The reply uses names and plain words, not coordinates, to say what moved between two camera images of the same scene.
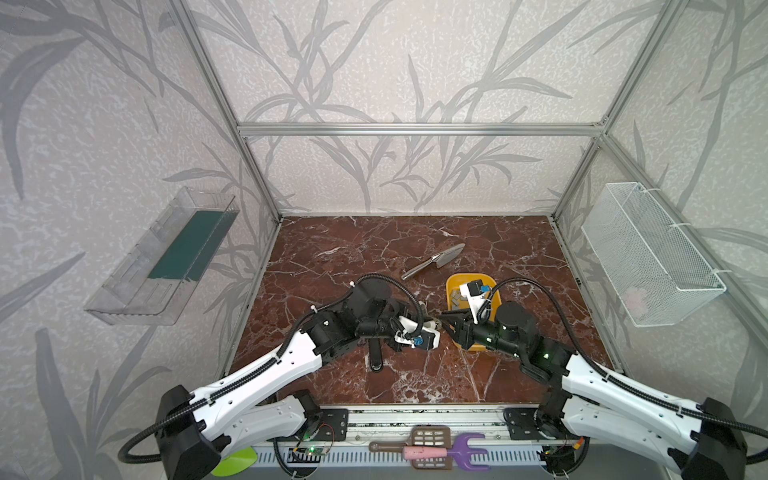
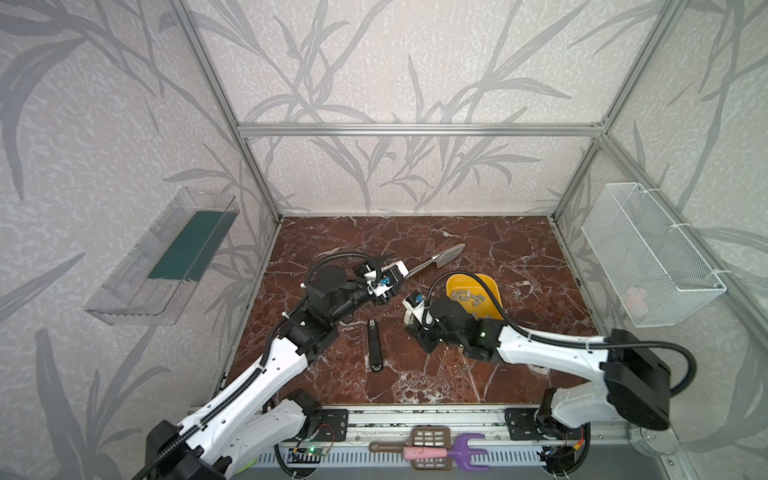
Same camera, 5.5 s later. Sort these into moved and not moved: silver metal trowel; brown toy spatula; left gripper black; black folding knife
Moved: left gripper black
Not moved: black folding knife; brown toy spatula; silver metal trowel
